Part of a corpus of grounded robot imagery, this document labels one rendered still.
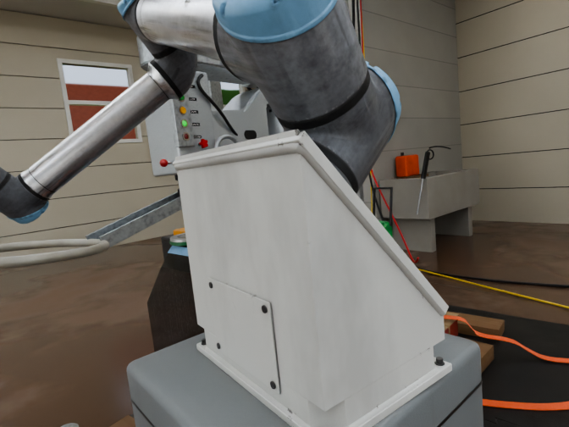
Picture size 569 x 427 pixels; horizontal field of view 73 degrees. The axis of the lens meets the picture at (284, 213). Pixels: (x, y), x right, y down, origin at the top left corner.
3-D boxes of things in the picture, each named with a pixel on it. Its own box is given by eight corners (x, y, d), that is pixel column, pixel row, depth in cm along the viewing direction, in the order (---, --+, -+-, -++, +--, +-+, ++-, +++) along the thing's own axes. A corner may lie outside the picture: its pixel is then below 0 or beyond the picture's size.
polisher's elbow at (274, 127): (256, 145, 216) (252, 109, 213) (279, 144, 229) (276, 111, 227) (280, 141, 203) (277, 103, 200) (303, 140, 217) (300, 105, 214)
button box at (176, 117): (190, 146, 158) (182, 76, 154) (195, 146, 156) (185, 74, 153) (174, 147, 152) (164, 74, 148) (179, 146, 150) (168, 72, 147)
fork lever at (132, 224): (216, 181, 193) (212, 172, 191) (242, 180, 180) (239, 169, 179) (86, 246, 145) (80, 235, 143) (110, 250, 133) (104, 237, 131)
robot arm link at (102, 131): (207, 64, 113) (22, 215, 107) (180, 25, 104) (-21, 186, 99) (222, 72, 104) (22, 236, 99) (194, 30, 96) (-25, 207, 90)
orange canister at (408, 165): (391, 180, 476) (389, 153, 472) (413, 176, 508) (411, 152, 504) (407, 180, 460) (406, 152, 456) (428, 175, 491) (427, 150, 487)
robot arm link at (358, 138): (371, 208, 60) (416, 130, 66) (333, 129, 49) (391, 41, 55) (298, 191, 70) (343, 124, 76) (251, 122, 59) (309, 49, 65)
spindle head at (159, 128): (216, 176, 195) (205, 85, 189) (246, 173, 181) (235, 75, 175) (153, 183, 168) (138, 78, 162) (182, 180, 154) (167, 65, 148)
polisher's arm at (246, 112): (281, 175, 232) (273, 92, 227) (312, 173, 218) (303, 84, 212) (179, 188, 177) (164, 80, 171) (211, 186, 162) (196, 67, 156)
